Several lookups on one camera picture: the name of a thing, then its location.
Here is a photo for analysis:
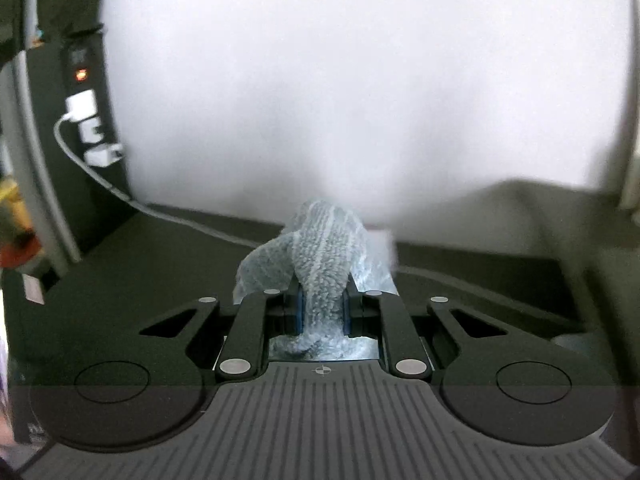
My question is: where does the light blue terry cloth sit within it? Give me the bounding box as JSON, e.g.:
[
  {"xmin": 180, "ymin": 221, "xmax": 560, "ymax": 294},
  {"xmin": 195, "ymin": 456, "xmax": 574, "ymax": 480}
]
[{"xmin": 233, "ymin": 200, "xmax": 398, "ymax": 361}]

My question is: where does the white power adapter brick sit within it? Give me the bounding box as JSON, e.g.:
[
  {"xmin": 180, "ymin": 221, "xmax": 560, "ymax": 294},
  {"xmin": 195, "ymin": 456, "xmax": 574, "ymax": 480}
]
[{"xmin": 367, "ymin": 229, "xmax": 398, "ymax": 274}]

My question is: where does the black power strip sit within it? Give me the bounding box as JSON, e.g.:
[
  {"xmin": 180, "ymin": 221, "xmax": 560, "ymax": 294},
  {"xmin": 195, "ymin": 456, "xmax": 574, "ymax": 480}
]
[{"xmin": 26, "ymin": 29, "xmax": 134, "ymax": 255}]

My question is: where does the white plug adapter bottom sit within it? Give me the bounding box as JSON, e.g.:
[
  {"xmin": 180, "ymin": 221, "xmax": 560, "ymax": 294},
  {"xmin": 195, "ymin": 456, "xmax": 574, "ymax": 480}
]
[{"xmin": 84, "ymin": 143, "xmax": 124, "ymax": 168}]

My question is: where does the white plug adapter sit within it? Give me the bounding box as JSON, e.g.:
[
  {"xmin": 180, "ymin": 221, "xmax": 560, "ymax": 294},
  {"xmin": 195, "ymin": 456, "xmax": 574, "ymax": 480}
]
[
  {"xmin": 84, "ymin": 143, "xmax": 124, "ymax": 168},
  {"xmin": 78, "ymin": 116, "xmax": 104, "ymax": 145},
  {"xmin": 65, "ymin": 89, "xmax": 98, "ymax": 122}
]

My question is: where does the white plug adapter middle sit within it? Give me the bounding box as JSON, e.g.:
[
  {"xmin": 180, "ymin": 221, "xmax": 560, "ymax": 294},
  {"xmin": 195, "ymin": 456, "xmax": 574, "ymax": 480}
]
[{"xmin": 78, "ymin": 116, "xmax": 104, "ymax": 145}]

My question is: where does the white plug adapter top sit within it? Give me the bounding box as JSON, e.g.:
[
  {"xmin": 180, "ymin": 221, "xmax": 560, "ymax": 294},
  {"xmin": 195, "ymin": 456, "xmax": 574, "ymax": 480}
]
[{"xmin": 65, "ymin": 89, "xmax": 98, "ymax": 122}]

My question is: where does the white charging cable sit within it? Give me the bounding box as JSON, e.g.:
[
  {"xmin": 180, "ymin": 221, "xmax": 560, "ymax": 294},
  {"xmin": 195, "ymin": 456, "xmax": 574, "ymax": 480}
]
[{"xmin": 53, "ymin": 114, "xmax": 551, "ymax": 306}]

